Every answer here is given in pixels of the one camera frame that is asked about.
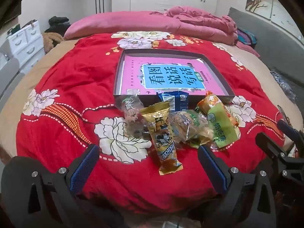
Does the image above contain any orange snack packet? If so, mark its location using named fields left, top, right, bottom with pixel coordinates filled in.
left=197, top=91, right=239, bottom=129

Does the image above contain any long pink bolster pillow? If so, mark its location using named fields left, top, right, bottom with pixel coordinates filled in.
left=64, top=11, right=181, bottom=41

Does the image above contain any white drawer unit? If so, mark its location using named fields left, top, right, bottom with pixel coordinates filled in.
left=7, top=20, right=45, bottom=73

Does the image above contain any grey patterned cloth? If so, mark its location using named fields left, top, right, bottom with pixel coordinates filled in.
left=271, top=70, right=297, bottom=100

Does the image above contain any dark clothes pile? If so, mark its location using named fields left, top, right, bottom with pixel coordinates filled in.
left=45, top=16, right=72, bottom=34

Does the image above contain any clear pastry packet green label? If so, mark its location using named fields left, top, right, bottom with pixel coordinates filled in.
left=170, top=110, right=200, bottom=143

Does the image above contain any tan bed sheet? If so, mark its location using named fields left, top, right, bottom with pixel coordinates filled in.
left=0, top=38, right=304, bottom=157

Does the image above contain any crumpled pink quilt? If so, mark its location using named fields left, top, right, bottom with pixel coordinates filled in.
left=164, top=5, right=238, bottom=45

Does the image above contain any grey padded headboard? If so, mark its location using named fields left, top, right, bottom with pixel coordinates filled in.
left=228, top=7, right=304, bottom=91

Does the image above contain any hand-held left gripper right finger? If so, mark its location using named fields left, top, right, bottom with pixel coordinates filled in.
left=198, top=145, right=283, bottom=228

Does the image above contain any pink picture book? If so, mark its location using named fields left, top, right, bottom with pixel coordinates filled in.
left=120, top=55, right=230, bottom=95

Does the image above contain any brown plush cloth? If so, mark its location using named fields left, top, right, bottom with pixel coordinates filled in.
left=42, top=32, right=64, bottom=53

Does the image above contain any blue snack packet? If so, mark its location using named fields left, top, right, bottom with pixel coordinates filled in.
left=157, top=91, right=189, bottom=112

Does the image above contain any mauve cloth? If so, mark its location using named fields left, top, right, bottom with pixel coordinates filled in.
left=235, top=41, right=256, bottom=53

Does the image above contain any shallow grey cardboard box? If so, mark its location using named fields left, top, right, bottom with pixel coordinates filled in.
left=113, top=49, right=235, bottom=105

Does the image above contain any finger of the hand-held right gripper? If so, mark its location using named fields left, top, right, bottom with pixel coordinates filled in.
left=277, top=119, right=304, bottom=145
left=255, top=132, right=289, bottom=158

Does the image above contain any light green snack packet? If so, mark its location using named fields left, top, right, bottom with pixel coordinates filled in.
left=208, top=104, right=240, bottom=149

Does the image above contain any red floral blanket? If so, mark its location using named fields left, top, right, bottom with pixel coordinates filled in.
left=15, top=32, right=295, bottom=215

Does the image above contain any colourful folded cloth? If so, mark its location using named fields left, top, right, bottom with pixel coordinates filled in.
left=236, top=27, right=257, bottom=45

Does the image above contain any clear green print snack packet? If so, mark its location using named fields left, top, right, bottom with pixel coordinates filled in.
left=115, top=94, right=152, bottom=138

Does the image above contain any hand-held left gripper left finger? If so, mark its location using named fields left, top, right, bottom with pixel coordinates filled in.
left=1, top=144, right=126, bottom=228

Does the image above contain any yellow snack bar packet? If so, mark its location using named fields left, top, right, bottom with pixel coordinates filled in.
left=139, top=101, right=183, bottom=175

